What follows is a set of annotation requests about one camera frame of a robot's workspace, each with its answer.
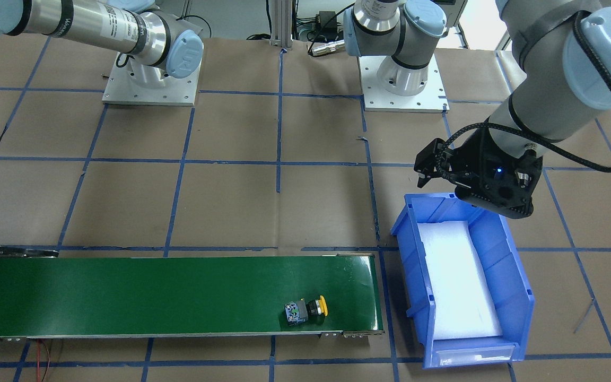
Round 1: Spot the aluminium frame post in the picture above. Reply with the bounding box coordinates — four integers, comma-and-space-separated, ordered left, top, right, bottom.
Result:
268, 1, 295, 51

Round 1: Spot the black power adapter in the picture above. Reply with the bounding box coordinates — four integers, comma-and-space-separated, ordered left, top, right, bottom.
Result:
315, 11, 338, 33

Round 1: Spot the yellow push button switch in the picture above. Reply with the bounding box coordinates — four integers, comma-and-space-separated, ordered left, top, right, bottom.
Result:
284, 295, 329, 326

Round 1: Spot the blue plastic bin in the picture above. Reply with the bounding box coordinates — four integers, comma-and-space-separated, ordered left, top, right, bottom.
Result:
391, 193, 535, 368

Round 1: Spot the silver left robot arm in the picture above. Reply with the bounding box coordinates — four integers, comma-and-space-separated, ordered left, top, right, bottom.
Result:
414, 1, 611, 219

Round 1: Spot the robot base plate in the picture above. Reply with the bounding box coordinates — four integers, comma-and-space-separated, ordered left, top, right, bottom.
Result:
102, 54, 201, 107
359, 56, 450, 113

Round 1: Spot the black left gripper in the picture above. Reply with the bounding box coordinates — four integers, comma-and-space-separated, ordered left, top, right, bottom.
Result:
414, 128, 543, 219

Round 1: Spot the green conveyor belt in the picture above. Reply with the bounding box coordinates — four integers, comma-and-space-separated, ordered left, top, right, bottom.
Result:
0, 255, 384, 339

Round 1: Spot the white foam pad bin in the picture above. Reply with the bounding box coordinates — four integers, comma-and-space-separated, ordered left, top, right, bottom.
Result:
417, 221, 503, 340

